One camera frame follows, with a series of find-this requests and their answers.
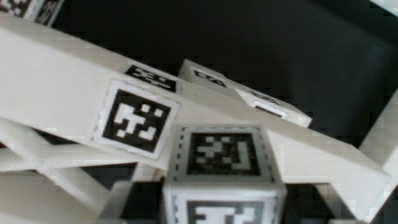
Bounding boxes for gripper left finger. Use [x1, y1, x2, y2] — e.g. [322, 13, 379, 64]
[91, 181, 165, 224]

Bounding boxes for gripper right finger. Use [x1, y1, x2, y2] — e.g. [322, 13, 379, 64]
[281, 184, 368, 224]

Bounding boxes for white chair leg block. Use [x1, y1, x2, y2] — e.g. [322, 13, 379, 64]
[178, 59, 238, 98]
[237, 88, 313, 127]
[164, 126, 286, 224]

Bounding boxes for white chair back bar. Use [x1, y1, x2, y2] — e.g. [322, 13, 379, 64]
[0, 13, 398, 223]

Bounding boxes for white chair back part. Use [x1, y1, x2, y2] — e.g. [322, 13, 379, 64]
[0, 118, 164, 224]

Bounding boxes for white chair seat part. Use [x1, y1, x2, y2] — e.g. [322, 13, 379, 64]
[119, 61, 183, 94]

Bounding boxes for white tag sheet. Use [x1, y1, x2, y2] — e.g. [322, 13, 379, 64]
[0, 0, 64, 26]

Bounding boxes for white U-shaped fence frame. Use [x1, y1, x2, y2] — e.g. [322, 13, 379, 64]
[357, 99, 398, 174]

